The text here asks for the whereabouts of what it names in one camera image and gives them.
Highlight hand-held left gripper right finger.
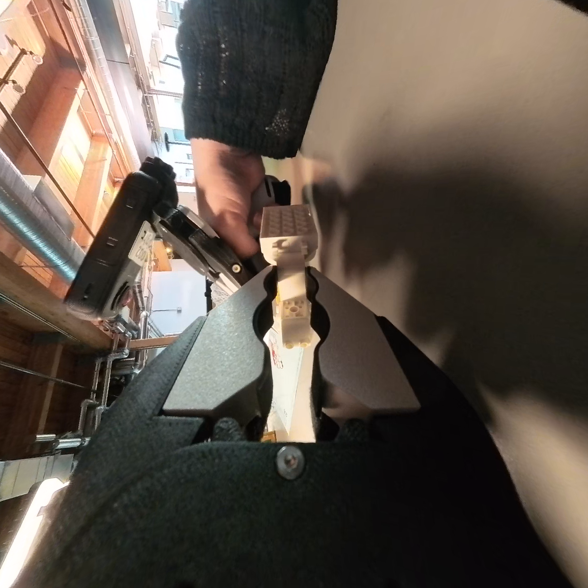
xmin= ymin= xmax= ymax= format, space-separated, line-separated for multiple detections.
xmin=305 ymin=267 xmax=422 ymax=430

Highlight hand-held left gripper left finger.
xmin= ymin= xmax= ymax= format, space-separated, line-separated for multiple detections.
xmin=162 ymin=266 xmax=281 ymax=437

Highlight white lego model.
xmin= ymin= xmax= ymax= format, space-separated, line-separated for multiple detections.
xmin=258 ymin=203 xmax=322 ymax=355

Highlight lego instruction booklet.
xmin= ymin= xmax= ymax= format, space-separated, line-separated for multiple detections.
xmin=263 ymin=331 xmax=319 ymax=444

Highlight person's right hand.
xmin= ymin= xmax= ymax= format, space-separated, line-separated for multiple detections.
xmin=190 ymin=137 xmax=267 ymax=259

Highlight wooden ceiling beam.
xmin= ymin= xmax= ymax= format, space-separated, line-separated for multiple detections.
xmin=0 ymin=250 xmax=115 ymax=352

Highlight metal pipe fittings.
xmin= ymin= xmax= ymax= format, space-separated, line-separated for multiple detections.
xmin=76 ymin=310 xmax=154 ymax=444

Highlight silver ventilation duct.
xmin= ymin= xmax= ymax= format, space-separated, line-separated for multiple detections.
xmin=0 ymin=149 xmax=90 ymax=278

